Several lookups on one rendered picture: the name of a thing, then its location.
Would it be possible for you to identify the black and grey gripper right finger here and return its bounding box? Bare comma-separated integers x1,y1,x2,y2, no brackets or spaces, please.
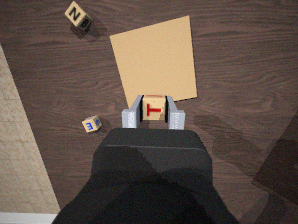
165,96,185,130

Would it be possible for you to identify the tan flat mat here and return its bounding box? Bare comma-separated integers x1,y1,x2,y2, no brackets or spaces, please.
110,16,197,109

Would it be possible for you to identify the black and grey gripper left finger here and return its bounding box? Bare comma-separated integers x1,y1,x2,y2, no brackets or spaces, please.
122,95,144,128

